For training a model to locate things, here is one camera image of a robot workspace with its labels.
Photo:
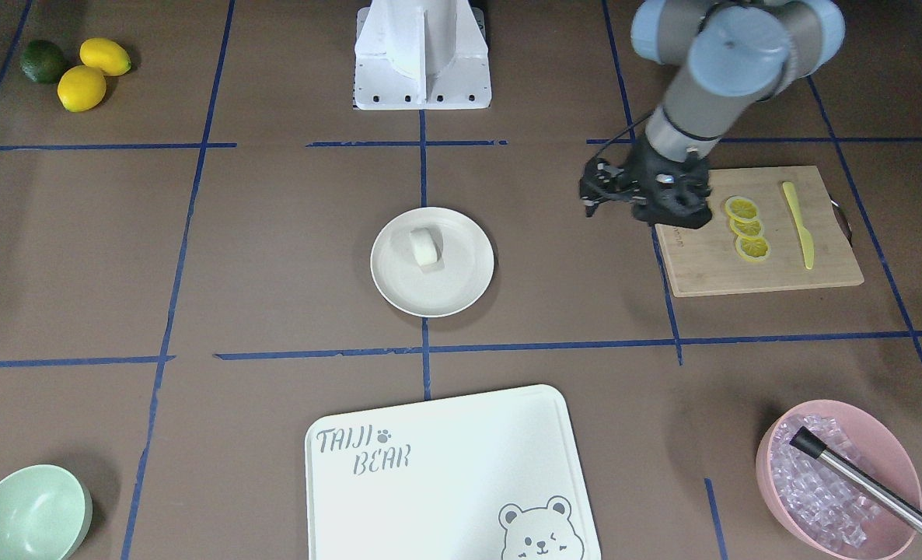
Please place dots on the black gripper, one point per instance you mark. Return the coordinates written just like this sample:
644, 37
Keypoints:
638, 173

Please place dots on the white steamed bun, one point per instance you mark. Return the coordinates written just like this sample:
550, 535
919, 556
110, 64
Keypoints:
424, 247

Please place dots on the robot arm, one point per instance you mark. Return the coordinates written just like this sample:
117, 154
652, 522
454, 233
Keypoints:
728, 55

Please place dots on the green avocado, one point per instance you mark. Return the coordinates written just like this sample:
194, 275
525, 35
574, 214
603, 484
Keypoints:
43, 62

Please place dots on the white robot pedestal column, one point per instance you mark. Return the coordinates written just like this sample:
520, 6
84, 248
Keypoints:
421, 55

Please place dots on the green bowl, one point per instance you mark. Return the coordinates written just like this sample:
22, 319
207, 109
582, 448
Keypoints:
45, 513

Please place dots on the wooden cutting board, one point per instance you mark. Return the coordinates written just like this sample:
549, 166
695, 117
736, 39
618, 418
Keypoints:
772, 229

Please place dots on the yellow plastic knife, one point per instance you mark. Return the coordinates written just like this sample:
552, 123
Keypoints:
805, 238

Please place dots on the cream bear tray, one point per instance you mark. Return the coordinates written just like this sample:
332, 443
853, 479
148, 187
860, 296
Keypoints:
495, 475

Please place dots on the lemon slice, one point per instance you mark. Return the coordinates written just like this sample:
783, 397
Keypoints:
753, 250
752, 229
742, 209

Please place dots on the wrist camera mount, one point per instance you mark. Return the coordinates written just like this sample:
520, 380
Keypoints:
602, 182

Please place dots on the cream plate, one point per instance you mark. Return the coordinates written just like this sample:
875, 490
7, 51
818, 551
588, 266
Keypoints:
462, 275

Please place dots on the yellow lemon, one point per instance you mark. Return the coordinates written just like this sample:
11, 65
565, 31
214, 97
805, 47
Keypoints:
106, 55
81, 88

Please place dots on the lemon slice near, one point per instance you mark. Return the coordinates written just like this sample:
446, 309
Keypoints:
753, 250

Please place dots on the lemon slice far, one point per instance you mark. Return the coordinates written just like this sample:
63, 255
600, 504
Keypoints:
742, 209

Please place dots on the lemon slice middle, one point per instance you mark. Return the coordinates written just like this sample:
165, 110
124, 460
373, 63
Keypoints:
752, 229

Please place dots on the pink bowl with ice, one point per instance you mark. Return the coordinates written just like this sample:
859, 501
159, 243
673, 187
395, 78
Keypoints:
821, 507

